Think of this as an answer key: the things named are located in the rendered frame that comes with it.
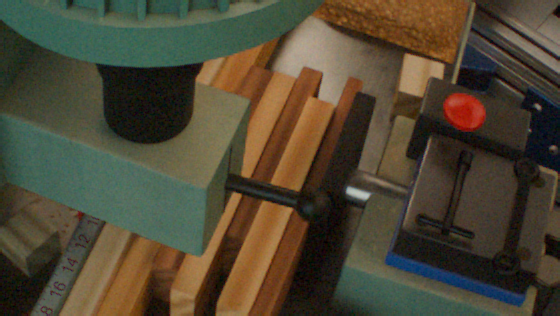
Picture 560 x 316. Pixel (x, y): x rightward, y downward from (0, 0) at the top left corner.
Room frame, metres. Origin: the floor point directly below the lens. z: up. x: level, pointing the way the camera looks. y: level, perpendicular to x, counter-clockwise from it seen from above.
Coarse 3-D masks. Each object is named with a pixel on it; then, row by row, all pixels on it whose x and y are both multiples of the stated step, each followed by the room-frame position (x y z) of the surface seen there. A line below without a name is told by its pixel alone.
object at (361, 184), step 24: (360, 96) 0.45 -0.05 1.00; (360, 120) 0.43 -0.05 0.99; (336, 144) 0.40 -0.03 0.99; (360, 144) 0.41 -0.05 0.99; (336, 168) 0.38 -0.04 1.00; (336, 192) 0.36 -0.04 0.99; (360, 192) 0.39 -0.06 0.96; (384, 192) 0.40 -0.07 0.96; (336, 216) 0.37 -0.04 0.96; (312, 240) 0.36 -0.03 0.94; (312, 264) 0.36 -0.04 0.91
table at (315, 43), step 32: (288, 32) 0.59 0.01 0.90; (320, 32) 0.60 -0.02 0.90; (352, 32) 0.61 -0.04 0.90; (288, 64) 0.56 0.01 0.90; (320, 64) 0.56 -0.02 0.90; (352, 64) 0.57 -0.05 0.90; (384, 64) 0.58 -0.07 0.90; (448, 64) 0.59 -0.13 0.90; (320, 96) 0.53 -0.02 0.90; (384, 96) 0.54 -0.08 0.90; (384, 128) 0.51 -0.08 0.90; (352, 224) 0.41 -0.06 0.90; (320, 288) 0.35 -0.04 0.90
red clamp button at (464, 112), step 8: (448, 96) 0.44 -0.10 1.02; (456, 96) 0.44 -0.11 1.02; (464, 96) 0.44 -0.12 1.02; (448, 104) 0.43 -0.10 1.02; (456, 104) 0.43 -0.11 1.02; (464, 104) 0.43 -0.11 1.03; (472, 104) 0.43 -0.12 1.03; (480, 104) 0.43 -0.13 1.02; (448, 112) 0.42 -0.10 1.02; (456, 112) 0.42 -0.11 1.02; (464, 112) 0.42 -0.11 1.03; (472, 112) 0.42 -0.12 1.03; (480, 112) 0.43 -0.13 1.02; (448, 120) 0.42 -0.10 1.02; (456, 120) 0.42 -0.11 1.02; (464, 120) 0.42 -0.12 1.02; (472, 120) 0.42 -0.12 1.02; (480, 120) 0.42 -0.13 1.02; (456, 128) 0.41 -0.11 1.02; (464, 128) 0.41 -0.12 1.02; (472, 128) 0.41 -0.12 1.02
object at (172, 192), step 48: (48, 96) 0.34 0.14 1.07; (96, 96) 0.34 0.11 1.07; (240, 96) 0.36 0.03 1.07; (0, 144) 0.32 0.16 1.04; (48, 144) 0.31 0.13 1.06; (96, 144) 0.31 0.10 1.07; (144, 144) 0.32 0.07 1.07; (192, 144) 0.32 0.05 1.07; (240, 144) 0.35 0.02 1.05; (48, 192) 0.31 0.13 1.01; (96, 192) 0.31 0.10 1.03; (144, 192) 0.30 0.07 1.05; (192, 192) 0.29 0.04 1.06; (192, 240) 0.29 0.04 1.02
